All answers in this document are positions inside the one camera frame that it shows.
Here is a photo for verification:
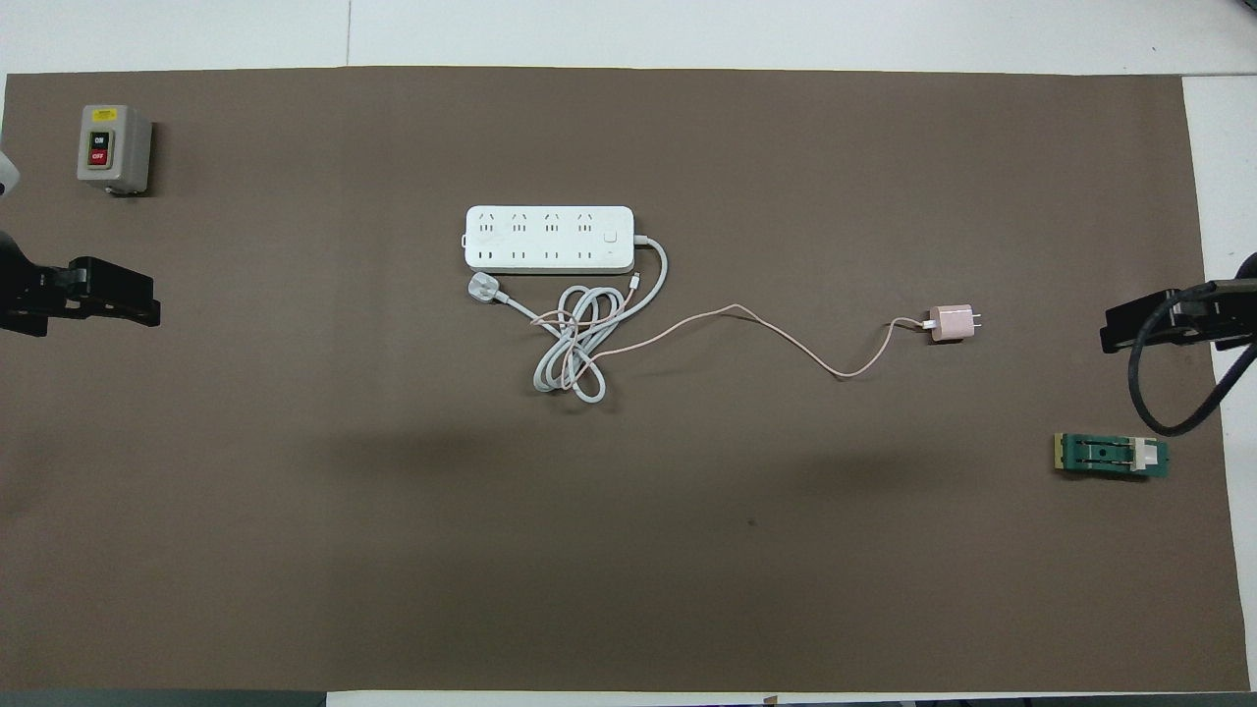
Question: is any pink charging cable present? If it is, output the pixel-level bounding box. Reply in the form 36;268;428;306
530;273;929;389

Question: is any pink charger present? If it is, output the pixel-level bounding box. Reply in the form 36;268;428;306
921;303;982;345

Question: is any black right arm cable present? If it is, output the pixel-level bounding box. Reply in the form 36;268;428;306
1127;280;1257;438

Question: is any grey on-off switch box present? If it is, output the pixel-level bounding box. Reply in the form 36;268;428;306
77;104;154;196

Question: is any brown table mat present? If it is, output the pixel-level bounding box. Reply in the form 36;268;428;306
0;67;1250;693

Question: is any white power strip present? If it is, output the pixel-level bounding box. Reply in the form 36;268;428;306
464;204;635;274

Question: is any green knife switch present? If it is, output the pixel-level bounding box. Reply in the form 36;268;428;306
1054;432;1172;481

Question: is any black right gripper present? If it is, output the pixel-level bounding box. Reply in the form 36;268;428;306
1100;278;1257;354

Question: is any grey-white power strip cord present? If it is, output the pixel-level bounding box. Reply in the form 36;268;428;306
468;234;670;404

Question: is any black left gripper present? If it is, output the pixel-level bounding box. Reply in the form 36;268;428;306
0;231;162;338

